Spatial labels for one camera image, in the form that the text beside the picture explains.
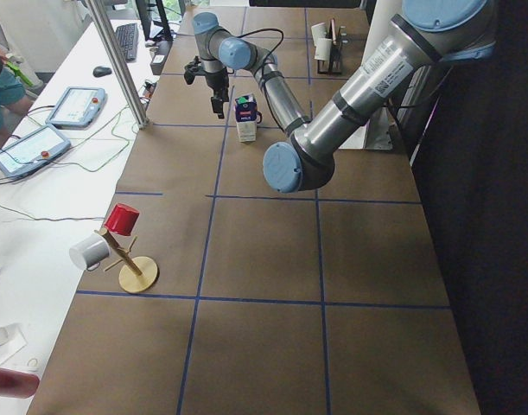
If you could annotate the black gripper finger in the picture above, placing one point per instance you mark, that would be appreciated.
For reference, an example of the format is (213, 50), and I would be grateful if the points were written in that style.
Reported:
(217, 106)

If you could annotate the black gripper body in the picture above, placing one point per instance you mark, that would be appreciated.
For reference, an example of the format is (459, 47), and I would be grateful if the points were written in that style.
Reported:
(217, 82)

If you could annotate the blue white milk carton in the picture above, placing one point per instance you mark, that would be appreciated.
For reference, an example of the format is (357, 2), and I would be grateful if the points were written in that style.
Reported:
(246, 117)

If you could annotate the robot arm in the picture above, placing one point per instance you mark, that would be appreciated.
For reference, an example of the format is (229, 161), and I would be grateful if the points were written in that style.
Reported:
(419, 33)

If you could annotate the red cup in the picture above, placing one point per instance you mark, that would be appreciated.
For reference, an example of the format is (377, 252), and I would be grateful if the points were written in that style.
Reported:
(122, 219)

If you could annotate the black keyboard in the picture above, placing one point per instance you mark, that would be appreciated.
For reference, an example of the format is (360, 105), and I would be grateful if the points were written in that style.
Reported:
(127, 37)

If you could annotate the white ribbed HOME mug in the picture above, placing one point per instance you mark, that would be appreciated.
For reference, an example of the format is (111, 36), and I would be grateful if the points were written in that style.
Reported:
(323, 49)

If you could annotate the white ribbed mug left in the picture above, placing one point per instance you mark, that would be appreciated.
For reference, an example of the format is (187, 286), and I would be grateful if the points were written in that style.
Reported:
(319, 31)

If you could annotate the black computer mouse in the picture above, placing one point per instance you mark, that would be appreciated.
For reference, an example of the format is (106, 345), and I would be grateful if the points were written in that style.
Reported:
(101, 71)

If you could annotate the teach pendant far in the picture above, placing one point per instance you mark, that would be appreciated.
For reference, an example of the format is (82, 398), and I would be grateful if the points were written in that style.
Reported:
(77, 108)

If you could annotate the teach pendant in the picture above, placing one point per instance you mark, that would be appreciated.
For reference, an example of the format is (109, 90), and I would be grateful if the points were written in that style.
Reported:
(77, 108)
(33, 152)

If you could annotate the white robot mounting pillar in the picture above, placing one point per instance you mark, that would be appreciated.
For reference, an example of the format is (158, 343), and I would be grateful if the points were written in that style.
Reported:
(374, 135)

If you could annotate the teach pendant near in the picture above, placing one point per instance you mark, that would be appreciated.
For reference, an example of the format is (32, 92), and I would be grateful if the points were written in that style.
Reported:
(33, 152)

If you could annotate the wooden mug tree stand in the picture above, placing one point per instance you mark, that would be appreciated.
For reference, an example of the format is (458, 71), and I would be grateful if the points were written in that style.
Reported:
(136, 274)

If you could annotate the grey white mug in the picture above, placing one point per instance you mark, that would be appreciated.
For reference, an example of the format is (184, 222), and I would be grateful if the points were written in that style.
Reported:
(88, 253)

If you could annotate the person standing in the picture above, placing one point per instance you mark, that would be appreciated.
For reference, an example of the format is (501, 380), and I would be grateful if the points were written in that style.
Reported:
(12, 96)

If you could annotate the red bottle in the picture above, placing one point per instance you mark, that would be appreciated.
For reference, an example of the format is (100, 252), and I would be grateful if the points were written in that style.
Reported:
(16, 384)

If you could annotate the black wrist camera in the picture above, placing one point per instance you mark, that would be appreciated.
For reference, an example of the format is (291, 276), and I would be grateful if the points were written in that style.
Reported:
(192, 70)

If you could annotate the aluminium frame post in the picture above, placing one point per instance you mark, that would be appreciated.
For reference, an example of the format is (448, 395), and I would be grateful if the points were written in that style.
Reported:
(119, 65)

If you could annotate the black wire mug rack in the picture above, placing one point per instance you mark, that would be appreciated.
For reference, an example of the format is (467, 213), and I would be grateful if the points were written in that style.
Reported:
(334, 65)

